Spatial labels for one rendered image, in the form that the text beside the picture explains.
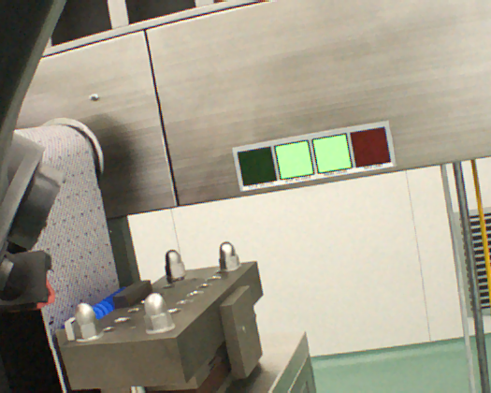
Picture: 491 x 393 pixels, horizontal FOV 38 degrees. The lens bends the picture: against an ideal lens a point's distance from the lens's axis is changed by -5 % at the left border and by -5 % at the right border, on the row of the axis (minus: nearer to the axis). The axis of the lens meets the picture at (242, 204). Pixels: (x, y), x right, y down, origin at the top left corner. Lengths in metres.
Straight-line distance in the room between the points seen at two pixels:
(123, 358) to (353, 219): 2.71
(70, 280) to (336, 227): 2.60
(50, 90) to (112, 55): 0.13
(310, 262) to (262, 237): 0.27
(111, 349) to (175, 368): 0.08
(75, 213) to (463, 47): 0.63
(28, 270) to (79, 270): 0.18
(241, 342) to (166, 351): 0.19
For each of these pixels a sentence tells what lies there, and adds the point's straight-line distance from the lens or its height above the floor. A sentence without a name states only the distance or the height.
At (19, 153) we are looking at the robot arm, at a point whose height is 1.26.
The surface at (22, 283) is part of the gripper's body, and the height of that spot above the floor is 1.12.
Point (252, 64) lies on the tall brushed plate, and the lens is 1.16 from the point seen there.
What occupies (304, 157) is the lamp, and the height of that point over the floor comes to 1.19.
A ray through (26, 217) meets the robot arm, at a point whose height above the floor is 1.23.
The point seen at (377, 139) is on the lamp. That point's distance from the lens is 1.13.
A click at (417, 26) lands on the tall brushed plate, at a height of 1.35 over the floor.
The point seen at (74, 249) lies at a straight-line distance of 1.07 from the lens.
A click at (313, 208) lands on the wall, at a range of 3.55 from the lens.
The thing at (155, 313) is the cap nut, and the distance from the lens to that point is 0.89.
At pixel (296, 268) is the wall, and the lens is 3.62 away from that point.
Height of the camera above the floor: 1.25
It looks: 6 degrees down
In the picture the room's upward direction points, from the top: 11 degrees counter-clockwise
